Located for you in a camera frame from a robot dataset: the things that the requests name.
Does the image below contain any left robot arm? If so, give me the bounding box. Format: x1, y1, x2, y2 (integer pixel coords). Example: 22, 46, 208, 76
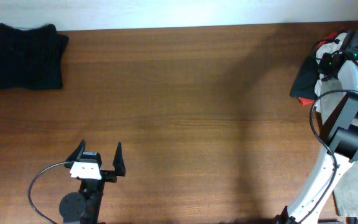
59, 140, 126, 224

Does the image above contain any dark green garment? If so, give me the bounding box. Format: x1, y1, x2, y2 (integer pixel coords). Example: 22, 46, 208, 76
290, 56, 319, 100

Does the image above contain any folded black garment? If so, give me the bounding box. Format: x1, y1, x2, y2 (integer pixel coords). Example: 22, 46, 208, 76
0, 23, 69, 90

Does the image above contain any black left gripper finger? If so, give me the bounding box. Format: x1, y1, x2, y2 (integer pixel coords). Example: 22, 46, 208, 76
64, 139, 86, 168
112, 142, 126, 177

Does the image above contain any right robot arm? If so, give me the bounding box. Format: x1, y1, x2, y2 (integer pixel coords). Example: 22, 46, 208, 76
273, 30, 358, 223

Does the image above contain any white garment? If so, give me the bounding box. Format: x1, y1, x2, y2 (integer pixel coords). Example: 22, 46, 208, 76
314, 32, 347, 123

